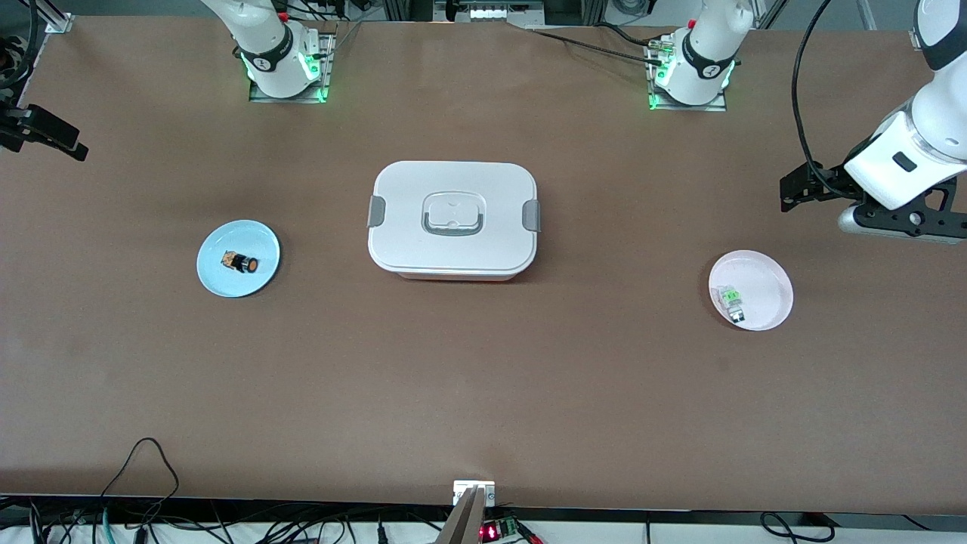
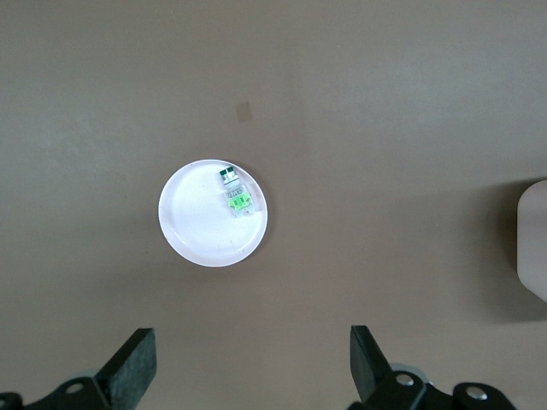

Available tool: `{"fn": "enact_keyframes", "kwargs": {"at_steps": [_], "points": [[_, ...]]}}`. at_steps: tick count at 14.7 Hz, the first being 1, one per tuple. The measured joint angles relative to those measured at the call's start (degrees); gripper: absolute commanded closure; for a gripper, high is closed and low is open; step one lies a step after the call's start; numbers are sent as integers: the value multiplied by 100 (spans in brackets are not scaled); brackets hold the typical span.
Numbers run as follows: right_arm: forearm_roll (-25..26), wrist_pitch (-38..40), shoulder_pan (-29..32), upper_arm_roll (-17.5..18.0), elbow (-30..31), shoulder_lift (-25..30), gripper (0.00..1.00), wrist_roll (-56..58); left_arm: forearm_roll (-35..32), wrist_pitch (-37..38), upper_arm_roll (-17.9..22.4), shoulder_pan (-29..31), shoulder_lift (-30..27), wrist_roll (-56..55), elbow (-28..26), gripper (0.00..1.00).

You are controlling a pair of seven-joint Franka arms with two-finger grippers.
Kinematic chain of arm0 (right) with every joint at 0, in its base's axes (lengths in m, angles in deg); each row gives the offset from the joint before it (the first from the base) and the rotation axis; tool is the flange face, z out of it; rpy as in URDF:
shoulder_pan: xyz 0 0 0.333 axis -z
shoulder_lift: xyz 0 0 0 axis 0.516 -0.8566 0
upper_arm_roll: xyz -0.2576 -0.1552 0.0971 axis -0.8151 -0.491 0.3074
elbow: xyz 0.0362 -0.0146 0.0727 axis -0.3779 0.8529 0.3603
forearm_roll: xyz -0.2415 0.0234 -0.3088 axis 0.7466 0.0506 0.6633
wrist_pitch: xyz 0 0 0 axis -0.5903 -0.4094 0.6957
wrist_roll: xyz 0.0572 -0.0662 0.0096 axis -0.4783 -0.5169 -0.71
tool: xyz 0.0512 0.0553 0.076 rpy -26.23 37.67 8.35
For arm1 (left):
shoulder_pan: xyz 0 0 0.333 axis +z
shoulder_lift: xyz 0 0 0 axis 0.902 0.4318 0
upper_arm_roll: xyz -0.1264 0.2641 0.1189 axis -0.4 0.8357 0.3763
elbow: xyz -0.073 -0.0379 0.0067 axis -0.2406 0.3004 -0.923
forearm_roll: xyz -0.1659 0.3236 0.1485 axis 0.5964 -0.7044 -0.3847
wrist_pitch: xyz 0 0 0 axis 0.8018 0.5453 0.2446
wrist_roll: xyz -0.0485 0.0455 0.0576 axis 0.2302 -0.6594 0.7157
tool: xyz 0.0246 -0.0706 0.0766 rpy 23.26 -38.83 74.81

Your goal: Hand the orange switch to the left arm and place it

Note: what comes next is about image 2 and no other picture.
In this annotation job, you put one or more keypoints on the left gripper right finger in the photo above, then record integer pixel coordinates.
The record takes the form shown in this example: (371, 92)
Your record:
(372, 376)

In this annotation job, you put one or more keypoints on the white lidded storage box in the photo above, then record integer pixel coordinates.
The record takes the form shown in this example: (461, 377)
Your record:
(534, 239)

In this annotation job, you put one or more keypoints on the small translucent tape patch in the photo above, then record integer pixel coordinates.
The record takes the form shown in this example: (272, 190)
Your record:
(244, 112)

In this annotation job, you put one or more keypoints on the green push-button switch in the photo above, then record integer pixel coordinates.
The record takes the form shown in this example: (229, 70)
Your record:
(237, 200)

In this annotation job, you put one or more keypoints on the pink round plate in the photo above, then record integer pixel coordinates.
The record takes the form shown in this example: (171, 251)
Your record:
(201, 230)

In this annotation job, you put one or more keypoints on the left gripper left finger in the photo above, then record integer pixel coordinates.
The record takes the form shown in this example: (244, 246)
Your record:
(128, 367)

